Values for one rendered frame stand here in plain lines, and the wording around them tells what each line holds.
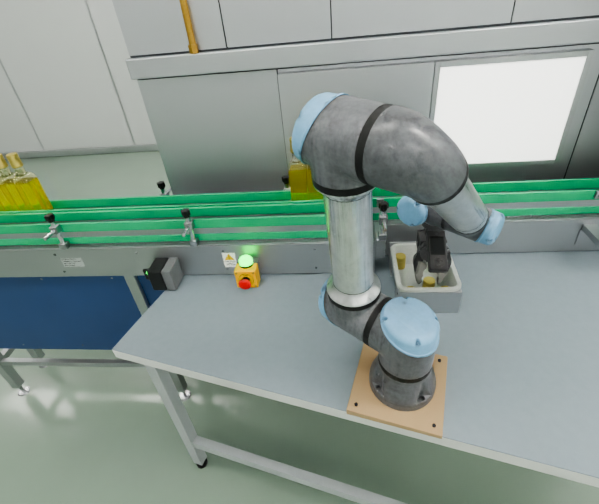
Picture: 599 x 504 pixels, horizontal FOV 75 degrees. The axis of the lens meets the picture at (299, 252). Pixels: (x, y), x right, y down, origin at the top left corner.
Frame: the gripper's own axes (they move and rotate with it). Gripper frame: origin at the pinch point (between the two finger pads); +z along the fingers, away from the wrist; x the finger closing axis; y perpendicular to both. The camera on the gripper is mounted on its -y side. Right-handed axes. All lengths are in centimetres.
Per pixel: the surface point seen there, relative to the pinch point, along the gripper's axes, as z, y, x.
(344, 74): -50, 38, 24
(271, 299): 5.5, -1.9, 47.3
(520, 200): -13.6, 22.6, -29.3
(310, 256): -2.1, 10.2, 35.5
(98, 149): 75, 328, 320
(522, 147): -24, 39, -33
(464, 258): 5.5, 18.4, -14.8
